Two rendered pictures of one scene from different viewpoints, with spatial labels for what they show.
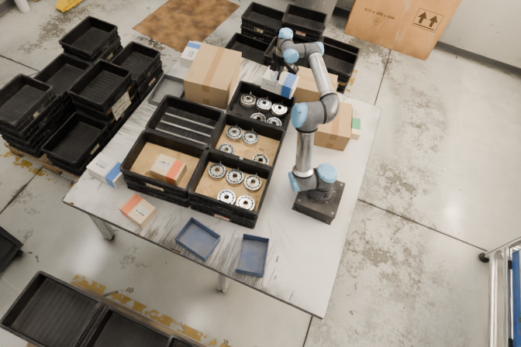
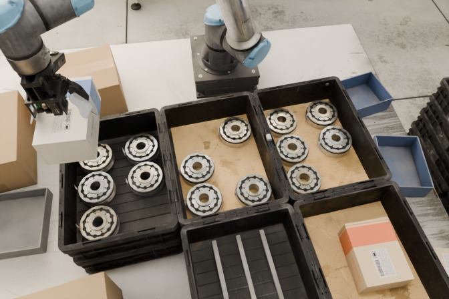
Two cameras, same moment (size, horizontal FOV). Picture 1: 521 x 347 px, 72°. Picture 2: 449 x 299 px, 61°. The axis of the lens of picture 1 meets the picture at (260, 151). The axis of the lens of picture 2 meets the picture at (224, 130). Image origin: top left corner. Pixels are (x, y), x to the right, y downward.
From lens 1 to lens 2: 1.78 m
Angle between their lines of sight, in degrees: 56
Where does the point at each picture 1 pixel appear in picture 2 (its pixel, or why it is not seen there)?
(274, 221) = not seen: hidden behind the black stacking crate
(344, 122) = (79, 59)
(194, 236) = (395, 177)
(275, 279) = (355, 71)
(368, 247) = not seen: hidden behind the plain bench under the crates
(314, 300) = (343, 35)
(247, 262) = (365, 103)
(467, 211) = (85, 23)
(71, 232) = not seen: outside the picture
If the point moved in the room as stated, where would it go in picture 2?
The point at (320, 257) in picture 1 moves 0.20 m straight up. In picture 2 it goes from (294, 45) to (302, 7)
